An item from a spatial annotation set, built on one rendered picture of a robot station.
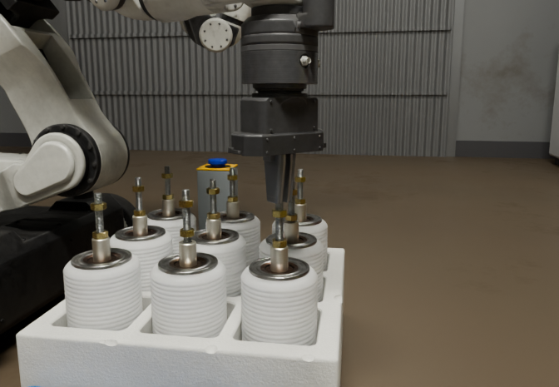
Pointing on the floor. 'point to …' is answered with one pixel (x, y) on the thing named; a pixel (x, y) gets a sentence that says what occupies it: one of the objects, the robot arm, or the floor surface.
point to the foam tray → (183, 350)
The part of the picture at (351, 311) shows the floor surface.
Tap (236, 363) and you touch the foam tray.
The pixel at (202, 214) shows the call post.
